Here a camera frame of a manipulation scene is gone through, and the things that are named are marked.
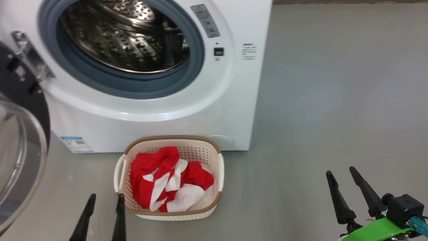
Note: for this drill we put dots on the round white filter cover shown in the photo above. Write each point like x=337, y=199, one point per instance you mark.
x=222, y=140

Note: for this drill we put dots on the black door latch socket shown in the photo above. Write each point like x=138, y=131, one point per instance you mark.
x=218, y=51

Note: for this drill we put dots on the perforated steel drum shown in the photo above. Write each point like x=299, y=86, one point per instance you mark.
x=117, y=43

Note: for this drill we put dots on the small printed text label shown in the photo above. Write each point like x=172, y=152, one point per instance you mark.
x=249, y=51

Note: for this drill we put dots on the black round washer door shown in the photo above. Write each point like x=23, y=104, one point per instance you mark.
x=20, y=100

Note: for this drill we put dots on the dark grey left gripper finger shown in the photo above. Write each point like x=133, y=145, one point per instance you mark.
x=119, y=221
x=83, y=221

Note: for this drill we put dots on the white front-load washing machine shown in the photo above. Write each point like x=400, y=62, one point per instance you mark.
x=240, y=100

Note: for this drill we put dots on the grey warning sticker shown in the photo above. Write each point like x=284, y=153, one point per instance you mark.
x=205, y=20

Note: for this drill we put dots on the blue energy label sticker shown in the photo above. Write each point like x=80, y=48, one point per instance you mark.
x=77, y=144

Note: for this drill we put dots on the red and white garment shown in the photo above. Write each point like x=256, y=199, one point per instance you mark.
x=150, y=170

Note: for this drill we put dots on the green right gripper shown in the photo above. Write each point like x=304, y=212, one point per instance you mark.
x=378, y=232

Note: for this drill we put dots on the chrome door hinge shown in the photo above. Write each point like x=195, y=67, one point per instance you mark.
x=31, y=57

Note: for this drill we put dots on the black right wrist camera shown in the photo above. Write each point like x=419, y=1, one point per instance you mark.
x=404, y=209

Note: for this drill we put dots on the cream laundry basket brown rim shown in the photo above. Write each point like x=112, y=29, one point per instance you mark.
x=214, y=157

